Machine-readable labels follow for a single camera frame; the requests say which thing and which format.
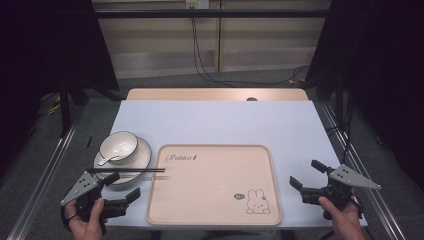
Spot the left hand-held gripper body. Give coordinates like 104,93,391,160
60,170,130,222

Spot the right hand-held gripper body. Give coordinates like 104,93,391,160
300,164,382,212

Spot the white ceramic spoon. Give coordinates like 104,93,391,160
97,154,125,167

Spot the black chopstick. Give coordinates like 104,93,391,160
87,169,167,174
85,167,167,172

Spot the white ceramic bowl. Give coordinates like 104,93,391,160
99,130,139,162

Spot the white ceramic plate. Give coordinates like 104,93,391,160
93,136,153,186

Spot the beige tray with rabbit print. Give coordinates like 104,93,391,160
145,143,283,227

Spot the person's left hand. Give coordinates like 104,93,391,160
64,198,109,240

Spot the person's right hand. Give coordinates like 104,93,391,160
318,196,368,240

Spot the black metal stand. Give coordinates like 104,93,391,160
319,71,346,126
58,74,88,137

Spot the pale blue table mat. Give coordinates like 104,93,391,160
105,99,368,231

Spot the black curtain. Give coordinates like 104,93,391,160
0,0,120,174
306,0,424,183

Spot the wooden table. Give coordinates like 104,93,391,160
125,87,309,102

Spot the black horizontal bar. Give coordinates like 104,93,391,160
94,9,331,19

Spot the aluminium floor rail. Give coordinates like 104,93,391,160
321,103,406,240
6,104,86,240

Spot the yellow cable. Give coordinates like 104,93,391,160
46,94,63,116

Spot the black hanging cable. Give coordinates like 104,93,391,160
192,16,310,86
190,6,234,87

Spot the white wall socket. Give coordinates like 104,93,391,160
185,0,210,10

